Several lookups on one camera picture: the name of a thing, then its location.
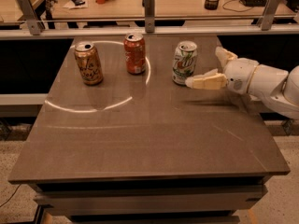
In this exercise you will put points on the white green 7up can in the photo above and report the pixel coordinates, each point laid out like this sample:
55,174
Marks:
184,61

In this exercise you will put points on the gold LaCroix can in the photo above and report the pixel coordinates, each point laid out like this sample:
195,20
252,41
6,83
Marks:
88,62

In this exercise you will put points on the left metal bracket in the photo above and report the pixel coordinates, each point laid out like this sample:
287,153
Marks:
34,24

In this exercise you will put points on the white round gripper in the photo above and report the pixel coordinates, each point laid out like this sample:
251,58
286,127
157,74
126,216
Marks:
240,76

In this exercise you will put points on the black mesh cup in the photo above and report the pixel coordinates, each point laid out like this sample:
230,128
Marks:
211,4

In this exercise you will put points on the right metal bracket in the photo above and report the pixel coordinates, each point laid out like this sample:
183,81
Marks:
266,20

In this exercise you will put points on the metal bracket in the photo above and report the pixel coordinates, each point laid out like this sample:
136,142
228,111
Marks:
34,24
266,20
149,6

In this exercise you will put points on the orange red soda can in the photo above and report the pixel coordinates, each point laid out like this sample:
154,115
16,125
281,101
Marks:
135,53

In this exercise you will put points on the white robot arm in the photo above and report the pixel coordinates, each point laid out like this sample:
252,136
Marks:
277,89

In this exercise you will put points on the middle metal bracket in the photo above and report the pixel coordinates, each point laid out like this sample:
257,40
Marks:
149,6

